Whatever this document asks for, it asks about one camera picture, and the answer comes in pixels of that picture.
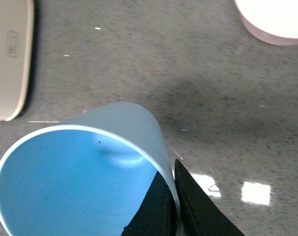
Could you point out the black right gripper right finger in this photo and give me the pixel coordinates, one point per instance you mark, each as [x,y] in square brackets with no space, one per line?
[200,216]

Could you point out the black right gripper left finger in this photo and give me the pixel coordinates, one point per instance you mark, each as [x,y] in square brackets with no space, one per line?
[157,213]

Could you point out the blue cup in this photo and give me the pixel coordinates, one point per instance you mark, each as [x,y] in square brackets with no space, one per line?
[85,176]

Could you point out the pink bowl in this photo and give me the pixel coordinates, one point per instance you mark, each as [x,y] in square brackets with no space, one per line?
[272,21]

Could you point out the cream white toaster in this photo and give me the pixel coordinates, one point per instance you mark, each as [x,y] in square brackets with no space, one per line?
[16,36]

